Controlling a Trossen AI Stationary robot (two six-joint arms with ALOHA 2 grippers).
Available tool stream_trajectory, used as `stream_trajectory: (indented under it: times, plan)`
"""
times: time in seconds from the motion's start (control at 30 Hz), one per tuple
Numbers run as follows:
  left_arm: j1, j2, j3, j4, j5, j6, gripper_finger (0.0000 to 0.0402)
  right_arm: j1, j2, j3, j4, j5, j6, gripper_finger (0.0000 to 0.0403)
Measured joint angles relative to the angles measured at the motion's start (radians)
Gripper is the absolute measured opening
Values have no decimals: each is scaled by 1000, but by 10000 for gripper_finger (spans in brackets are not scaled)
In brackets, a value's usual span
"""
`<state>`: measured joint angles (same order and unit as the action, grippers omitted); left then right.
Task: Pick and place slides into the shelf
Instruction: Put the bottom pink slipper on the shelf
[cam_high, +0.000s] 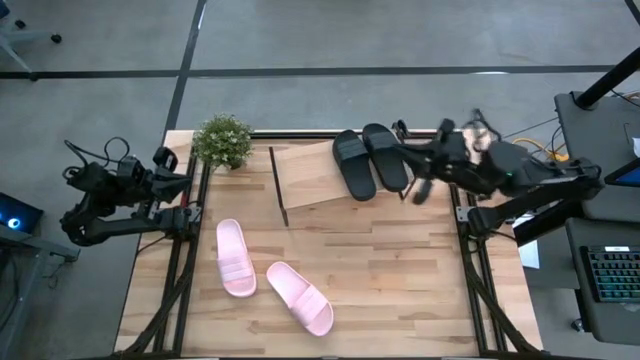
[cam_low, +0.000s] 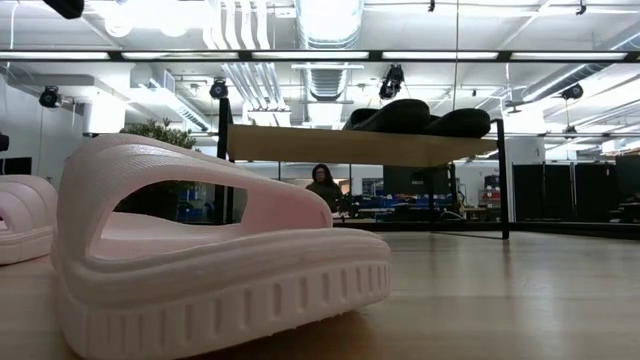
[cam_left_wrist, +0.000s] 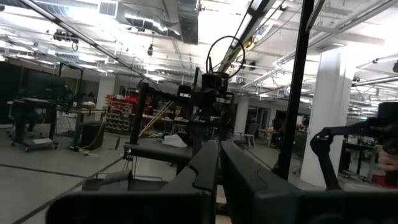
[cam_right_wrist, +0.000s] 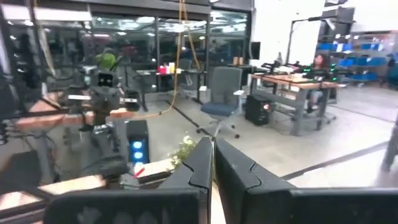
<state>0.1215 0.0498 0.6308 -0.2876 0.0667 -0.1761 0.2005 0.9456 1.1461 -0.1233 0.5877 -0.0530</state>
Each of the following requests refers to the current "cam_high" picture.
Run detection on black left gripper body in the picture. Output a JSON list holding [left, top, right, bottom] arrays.
[[117, 154, 164, 201]]

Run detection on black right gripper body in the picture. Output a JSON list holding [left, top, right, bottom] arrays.
[[399, 118, 474, 185]]

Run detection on black foam slide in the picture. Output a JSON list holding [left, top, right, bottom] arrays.
[[331, 129, 378, 203], [361, 123, 410, 194]]

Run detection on pink foam slide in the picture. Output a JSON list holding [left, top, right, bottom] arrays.
[[215, 218, 258, 299], [265, 261, 335, 338]]

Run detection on wooden shelf with black legs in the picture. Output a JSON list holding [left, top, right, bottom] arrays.
[[268, 132, 446, 227]]

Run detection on green potted plant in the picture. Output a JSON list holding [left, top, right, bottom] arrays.
[[192, 113, 255, 171]]

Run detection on computer with blue light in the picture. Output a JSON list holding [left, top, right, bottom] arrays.
[[0, 192, 45, 235]]

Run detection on black diagonal beam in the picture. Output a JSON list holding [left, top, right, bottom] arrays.
[[513, 197, 586, 247]]

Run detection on white paper sheet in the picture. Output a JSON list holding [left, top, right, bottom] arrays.
[[517, 239, 542, 270]]

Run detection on grey desk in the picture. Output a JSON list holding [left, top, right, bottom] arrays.
[[554, 91, 640, 224], [564, 217, 640, 347], [0, 232, 81, 360]]

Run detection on office chair wheel base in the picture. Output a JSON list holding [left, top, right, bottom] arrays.
[[0, 0, 64, 82]]

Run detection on tablet with blue screen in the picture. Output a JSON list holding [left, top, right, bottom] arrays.
[[603, 158, 640, 189]]

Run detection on backlit keyboard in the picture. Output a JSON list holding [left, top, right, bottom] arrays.
[[579, 244, 640, 304]]

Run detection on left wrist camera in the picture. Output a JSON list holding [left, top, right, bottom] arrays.
[[152, 146, 180, 174]]

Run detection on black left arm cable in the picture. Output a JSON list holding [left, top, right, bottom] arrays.
[[62, 135, 132, 181]]

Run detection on yellow floor cable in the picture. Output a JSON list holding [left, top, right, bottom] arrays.
[[512, 137, 571, 162]]

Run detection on black table edge rail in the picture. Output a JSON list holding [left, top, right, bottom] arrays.
[[249, 130, 441, 140]]

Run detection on black aluminium table frame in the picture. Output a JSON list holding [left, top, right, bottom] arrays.
[[442, 132, 551, 359], [113, 149, 211, 359]]

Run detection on black round post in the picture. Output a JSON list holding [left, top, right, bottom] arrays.
[[573, 47, 640, 110]]

